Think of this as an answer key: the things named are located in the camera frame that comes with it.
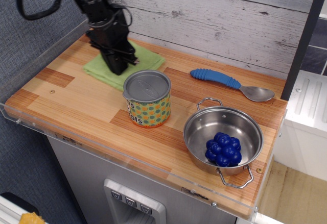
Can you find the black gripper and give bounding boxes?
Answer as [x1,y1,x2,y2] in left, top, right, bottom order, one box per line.
[86,9,139,76]

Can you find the green cloth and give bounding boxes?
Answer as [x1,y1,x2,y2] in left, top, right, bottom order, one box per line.
[83,40,165,91]

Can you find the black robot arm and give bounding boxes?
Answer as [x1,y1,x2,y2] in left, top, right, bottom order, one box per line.
[74,0,138,75]

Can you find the dotted can with grey lid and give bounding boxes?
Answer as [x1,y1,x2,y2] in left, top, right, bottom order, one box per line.
[123,70,171,128]

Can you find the grey toy fridge cabinet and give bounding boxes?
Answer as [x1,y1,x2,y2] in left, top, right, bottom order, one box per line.
[49,138,237,223]

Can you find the clear acrylic table guard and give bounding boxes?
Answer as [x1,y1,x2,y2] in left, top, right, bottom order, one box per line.
[1,36,287,218]

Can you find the stainless steel pot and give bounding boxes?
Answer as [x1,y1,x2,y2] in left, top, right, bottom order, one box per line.
[183,104,264,189]

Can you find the blue toy grapes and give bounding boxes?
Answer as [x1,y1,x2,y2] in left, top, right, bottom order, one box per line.
[205,132,242,167]

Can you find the silver dispenser button panel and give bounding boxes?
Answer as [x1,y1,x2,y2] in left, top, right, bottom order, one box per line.
[104,179,167,223]

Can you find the yellow object at corner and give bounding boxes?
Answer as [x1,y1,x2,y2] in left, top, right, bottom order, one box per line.
[19,212,45,224]

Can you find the white toy sink unit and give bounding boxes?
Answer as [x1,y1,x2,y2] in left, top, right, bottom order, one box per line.
[273,71,326,180]

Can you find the black sleeved cable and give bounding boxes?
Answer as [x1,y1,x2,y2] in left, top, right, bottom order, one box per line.
[15,0,64,21]

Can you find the blue handled metal spoon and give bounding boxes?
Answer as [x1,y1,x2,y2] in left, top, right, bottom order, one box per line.
[190,68,275,102]

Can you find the dark grey right post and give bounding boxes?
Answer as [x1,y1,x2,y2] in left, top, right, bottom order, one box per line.
[281,0,325,101]

